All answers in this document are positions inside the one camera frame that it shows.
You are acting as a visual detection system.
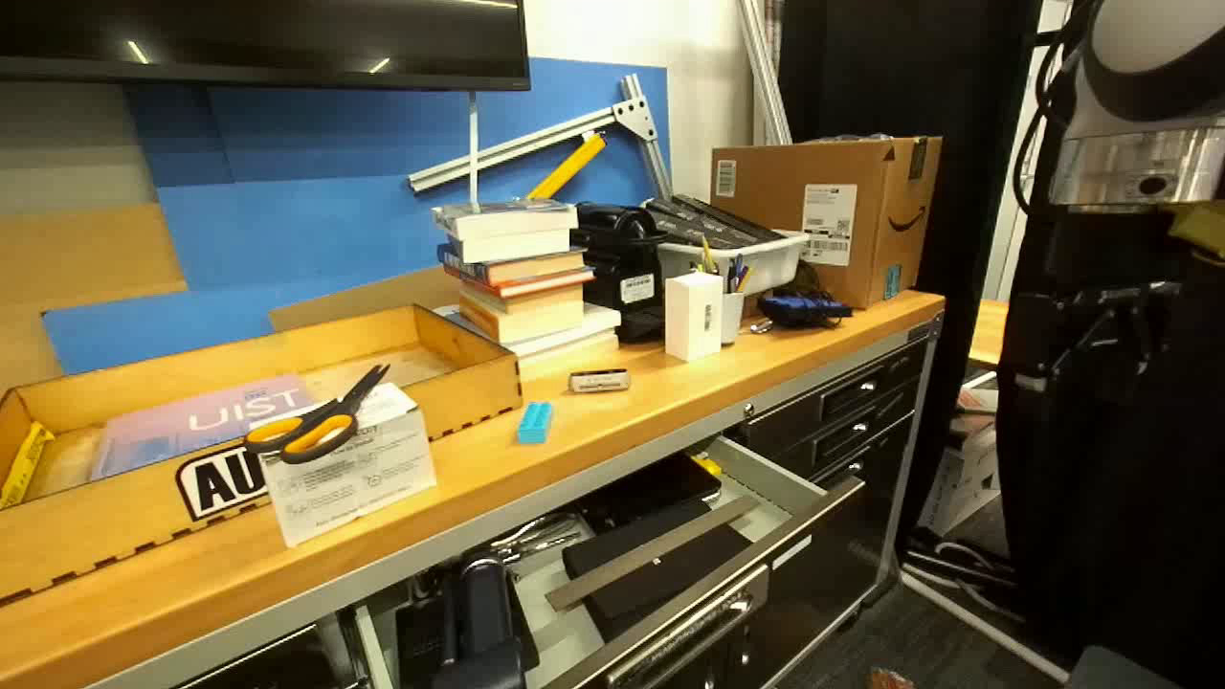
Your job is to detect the small teal block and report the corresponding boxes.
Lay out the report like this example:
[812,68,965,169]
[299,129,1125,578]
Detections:
[513,398,558,449]

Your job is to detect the grey metal tool drawer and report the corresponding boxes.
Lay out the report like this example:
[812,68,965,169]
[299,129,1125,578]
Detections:
[509,433,874,689]

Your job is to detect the black foam drawer insert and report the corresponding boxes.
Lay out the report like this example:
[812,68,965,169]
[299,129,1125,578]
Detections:
[558,482,759,644]

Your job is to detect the flat white book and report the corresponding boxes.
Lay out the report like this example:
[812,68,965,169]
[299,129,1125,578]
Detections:
[433,301,624,366]

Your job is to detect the black boxy device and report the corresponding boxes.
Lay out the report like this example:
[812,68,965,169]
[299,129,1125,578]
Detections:
[575,204,680,345]

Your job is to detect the small white box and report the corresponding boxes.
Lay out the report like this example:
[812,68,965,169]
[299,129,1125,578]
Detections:
[662,267,727,366]

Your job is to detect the tan thick book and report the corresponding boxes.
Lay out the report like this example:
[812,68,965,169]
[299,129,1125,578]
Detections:
[450,285,591,350]

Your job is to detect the orange edged book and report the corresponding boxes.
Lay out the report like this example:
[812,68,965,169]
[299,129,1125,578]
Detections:
[435,244,597,308]

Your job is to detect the thick white book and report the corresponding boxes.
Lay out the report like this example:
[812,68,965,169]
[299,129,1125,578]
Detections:
[433,198,581,267]

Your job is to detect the white plastic bin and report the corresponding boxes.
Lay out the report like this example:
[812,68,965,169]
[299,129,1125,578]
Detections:
[647,193,812,301]

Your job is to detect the yellow bar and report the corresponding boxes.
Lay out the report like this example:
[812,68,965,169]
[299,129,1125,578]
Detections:
[524,129,609,206]

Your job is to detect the blue black hand tool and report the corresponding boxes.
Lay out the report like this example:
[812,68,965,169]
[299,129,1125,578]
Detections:
[759,287,857,333]

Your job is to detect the flat grey metal bar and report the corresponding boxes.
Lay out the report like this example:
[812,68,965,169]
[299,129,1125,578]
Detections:
[544,494,764,613]

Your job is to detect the cardboard shipping box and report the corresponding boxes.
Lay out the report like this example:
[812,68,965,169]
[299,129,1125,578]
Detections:
[708,133,945,311]

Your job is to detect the white printed paper card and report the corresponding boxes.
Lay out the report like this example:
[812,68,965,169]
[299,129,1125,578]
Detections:
[259,380,440,551]

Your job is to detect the leaning aluminium profile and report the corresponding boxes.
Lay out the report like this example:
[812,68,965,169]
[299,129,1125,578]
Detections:
[734,0,796,148]

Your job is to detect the blue foam board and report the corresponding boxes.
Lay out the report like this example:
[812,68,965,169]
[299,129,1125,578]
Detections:
[42,54,674,380]

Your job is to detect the white box on floor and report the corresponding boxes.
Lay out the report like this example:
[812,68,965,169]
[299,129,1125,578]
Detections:
[915,412,1008,539]

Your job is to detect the purple UIST booklet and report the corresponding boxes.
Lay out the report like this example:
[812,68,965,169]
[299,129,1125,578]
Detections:
[87,370,322,482]

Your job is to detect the black flat screen monitor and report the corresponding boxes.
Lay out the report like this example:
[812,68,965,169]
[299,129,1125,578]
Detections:
[0,0,531,96]

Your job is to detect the shallow wooden tray box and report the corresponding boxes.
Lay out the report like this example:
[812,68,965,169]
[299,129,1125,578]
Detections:
[0,301,528,606]

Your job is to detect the yellow strip item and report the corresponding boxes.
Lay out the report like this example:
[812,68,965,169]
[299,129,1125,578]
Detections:
[0,417,57,514]

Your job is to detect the aluminium extrusion frame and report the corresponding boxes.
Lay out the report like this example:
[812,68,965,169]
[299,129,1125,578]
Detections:
[404,73,674,214]

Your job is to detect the yellow handled scissors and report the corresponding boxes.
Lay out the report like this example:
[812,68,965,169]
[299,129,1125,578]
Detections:
[242,359,396,467]

